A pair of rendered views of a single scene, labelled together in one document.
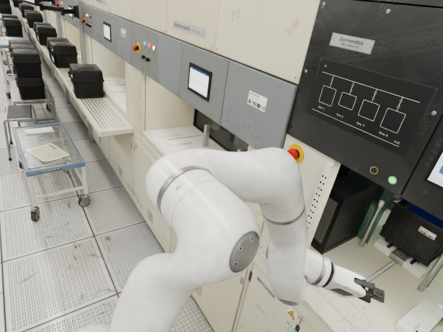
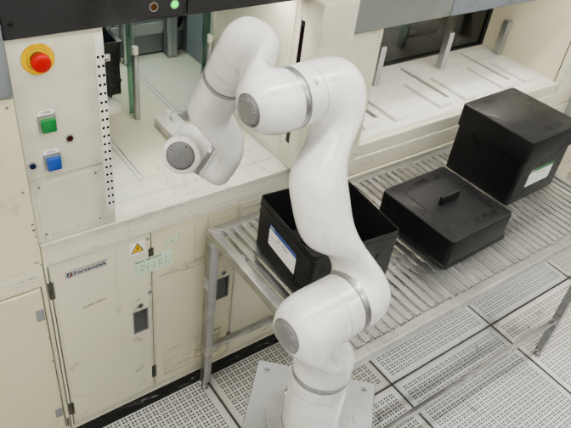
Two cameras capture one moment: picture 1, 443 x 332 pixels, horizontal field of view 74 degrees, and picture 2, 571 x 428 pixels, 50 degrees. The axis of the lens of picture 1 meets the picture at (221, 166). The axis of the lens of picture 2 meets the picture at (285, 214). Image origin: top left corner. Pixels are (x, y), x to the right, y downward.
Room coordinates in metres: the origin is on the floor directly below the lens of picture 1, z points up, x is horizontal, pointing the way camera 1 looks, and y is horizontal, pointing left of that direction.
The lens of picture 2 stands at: (0.41, 0.92, 1.94)
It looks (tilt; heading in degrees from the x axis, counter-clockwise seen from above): 38 degrees down; 267
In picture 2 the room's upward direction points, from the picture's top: 8 degrees clockwise
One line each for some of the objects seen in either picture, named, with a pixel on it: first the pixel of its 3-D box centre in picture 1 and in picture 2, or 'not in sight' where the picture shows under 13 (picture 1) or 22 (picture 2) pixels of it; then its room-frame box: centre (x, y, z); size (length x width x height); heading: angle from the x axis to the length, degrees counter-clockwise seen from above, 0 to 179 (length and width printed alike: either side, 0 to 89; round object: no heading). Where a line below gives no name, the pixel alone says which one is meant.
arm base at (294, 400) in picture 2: not in sight; (314, 397); (0.25, 0.14, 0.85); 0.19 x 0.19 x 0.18
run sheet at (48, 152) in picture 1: (47, 151); not in sight; (2.12, 1.46, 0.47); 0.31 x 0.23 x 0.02; 59
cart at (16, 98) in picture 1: (33, 105); not in sight; (3.62, 2.58, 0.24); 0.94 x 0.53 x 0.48; 38
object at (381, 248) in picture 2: not in sight; (324, 236); (0.23, -0.39, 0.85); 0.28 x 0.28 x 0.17; 33
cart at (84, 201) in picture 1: (51, 165); not in sight; (2.28, 1.55, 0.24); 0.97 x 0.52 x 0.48; 41
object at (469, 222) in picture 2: not in sight; (444, 210); (-0.15, -0.60, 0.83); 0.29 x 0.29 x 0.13; 40
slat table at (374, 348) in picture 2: not in sight; (404, 302); (-0.13, -0.63, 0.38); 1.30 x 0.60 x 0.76; 38
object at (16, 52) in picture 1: (26, 62); not in sight; (3.37, 2.38, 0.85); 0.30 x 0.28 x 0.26; 37
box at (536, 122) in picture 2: not in sight; (510, 144); (-0.43, -0.95, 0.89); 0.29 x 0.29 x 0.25; 40
